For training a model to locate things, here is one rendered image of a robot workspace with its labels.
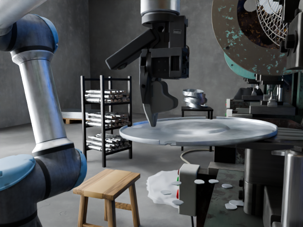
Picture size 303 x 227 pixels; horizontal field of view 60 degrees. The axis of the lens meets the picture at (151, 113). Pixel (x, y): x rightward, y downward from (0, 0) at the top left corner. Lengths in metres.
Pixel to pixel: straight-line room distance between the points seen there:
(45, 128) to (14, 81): 5.33
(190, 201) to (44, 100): 0.50
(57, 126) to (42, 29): 0.29
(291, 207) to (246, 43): 1.56
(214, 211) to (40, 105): 0.54
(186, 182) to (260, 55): 1.22
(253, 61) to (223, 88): 5.32
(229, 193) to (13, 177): 0.48
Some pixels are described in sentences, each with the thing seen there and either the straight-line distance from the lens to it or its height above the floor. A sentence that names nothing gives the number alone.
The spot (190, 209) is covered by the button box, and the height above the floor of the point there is 0.52.
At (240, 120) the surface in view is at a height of 0.79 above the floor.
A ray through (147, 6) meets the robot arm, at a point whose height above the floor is 1.01.
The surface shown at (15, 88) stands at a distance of 6.12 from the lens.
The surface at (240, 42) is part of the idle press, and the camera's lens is 1.84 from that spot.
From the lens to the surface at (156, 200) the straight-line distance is 1.90.
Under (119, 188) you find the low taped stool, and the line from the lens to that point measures 1.42.
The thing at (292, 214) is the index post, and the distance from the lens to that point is 0.35.
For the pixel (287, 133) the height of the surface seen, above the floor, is 0.78.
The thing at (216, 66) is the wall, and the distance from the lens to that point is 7.14.
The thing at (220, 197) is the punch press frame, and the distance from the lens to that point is 0.56.
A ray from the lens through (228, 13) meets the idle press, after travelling 1.88.
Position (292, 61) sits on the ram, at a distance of 0.48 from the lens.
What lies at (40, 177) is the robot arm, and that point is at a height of 0.64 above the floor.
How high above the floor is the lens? 0.87
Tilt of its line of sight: 7 degrees down
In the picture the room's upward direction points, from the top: straight up
